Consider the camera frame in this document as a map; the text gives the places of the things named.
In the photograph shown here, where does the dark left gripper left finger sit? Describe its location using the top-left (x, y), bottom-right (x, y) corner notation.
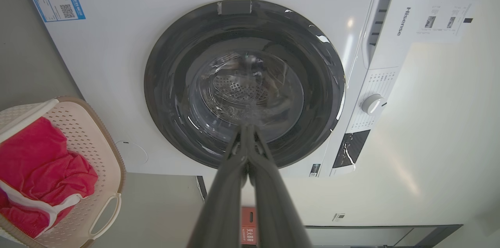
top-left (187, 125), bottom-right (248, 248)

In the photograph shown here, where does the round dark glass washer door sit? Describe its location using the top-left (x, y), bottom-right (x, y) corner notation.
top-left (144, 0), bottom-right (346, 170)

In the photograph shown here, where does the white detergent drawer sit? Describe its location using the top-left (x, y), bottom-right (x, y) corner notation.
top-left (361, 0), bottom-right (415, 70)

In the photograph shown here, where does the blue energy label sticker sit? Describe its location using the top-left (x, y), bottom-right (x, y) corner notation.
top-left (29, 0), bottom-right (86, 23)

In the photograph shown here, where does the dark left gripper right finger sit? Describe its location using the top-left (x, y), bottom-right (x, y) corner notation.
top-left (247, 125), bottom-right (313, 248)

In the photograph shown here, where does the red garment with white trim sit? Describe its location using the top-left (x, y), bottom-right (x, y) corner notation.
top-left (0, 117), bottom-right (98, 239)

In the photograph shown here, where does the dark framed wall panel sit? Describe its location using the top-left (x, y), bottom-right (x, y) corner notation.
top-left (304, 224), bottom-right (464, 248)

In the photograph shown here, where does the grey washer door handle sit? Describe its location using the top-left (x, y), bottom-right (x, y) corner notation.
top-left (217, 0), bottom-right (253, 16)

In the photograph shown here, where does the white front-load washing machine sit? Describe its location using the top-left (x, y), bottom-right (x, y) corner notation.
top-left (25, 0), bottom-right (415, 178)

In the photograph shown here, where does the white washer control knob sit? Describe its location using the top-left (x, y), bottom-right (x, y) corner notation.
top-left (361, 93), bottom-right (387, 116)

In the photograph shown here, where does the round white filter cover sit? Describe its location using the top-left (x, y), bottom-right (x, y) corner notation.
top-left (115, 140), bottom-right (149, 166)

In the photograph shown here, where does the white paper sheet with photos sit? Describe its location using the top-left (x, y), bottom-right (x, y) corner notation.
top-left (416, 1), bottom-right (475, 44)

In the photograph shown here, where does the cream perforated laundry basket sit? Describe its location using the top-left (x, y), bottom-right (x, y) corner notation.
top-left (0, 96), bottom-right (127, 248)

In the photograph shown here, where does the black washer display panel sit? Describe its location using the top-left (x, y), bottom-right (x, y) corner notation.
top-left (332, 129), bottom-right (371, 169)

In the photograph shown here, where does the red box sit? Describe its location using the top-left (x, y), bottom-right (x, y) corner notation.
top-left (241, 207), bottom-right (257, 246)

